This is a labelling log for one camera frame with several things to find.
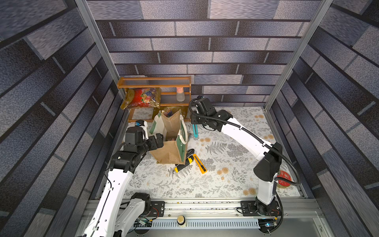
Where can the red gold snack bag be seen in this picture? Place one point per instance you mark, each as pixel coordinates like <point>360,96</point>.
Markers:
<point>142,98</point>

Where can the black yellow utility knife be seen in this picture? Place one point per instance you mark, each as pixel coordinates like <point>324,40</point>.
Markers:
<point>178,168</point>

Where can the red round tin lid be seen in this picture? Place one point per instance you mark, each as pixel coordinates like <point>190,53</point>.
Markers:
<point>285,175</point>

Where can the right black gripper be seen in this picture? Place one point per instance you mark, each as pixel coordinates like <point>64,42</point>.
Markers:
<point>195,103</point>

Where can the small gold lid jar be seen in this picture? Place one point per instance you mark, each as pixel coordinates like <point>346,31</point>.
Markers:
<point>181,221</point>

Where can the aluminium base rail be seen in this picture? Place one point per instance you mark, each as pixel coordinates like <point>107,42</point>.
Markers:
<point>219,217</point>

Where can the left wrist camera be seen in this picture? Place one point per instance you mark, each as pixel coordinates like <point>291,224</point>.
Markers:
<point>144,125</point>

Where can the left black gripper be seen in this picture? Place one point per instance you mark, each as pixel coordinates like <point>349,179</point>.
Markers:
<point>154,145</point>

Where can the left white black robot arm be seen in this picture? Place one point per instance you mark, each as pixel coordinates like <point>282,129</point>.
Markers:
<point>107,221</point>

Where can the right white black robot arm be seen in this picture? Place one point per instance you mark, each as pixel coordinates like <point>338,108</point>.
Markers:
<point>268,155</point>

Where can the burlap green Christmas tote bag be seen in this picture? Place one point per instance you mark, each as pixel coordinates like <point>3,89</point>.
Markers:
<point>175,139</point>

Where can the orange utility knife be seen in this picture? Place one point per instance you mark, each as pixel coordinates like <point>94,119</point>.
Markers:
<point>202,168</point>

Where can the wooden two-tier shelf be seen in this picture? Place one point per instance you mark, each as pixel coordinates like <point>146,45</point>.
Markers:
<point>166,84</point>

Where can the teal utility knife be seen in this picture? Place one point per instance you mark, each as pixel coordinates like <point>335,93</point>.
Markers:
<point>195,130</point>

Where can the small pink capped bottle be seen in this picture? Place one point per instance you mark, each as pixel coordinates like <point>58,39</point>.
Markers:
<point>180,94</point>

